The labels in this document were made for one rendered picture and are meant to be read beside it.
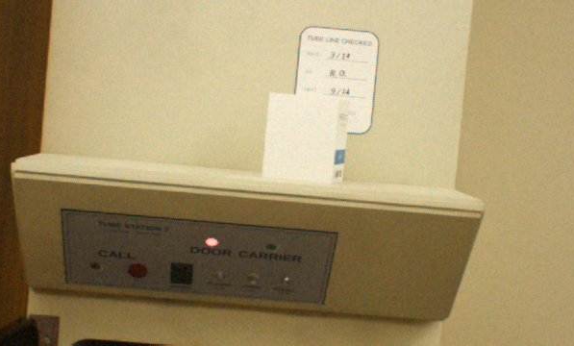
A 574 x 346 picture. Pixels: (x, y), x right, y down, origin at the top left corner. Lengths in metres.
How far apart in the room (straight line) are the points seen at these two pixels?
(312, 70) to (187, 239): 0.17
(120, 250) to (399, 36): 0.27
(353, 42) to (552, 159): 0.52
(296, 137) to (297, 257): 0.09
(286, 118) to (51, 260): 0.20
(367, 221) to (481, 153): 0.57
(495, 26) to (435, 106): 0.46
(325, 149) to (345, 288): 0.11
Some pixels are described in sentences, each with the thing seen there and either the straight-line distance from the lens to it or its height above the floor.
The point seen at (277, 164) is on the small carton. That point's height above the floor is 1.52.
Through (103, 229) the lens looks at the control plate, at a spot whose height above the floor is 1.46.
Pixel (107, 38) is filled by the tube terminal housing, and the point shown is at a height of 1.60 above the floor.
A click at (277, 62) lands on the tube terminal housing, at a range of 0.90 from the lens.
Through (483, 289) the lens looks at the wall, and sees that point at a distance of 1.38.
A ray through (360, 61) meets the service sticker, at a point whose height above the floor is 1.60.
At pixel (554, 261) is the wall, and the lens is 1.39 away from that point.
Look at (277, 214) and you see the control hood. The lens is 0.80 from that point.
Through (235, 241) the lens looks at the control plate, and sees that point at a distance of 0.82.
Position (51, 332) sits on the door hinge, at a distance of 0.93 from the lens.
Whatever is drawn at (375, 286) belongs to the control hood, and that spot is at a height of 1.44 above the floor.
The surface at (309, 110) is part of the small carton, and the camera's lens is 0.82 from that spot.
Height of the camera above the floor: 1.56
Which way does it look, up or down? 3 degrees down
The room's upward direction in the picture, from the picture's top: 5 degrees clockwise
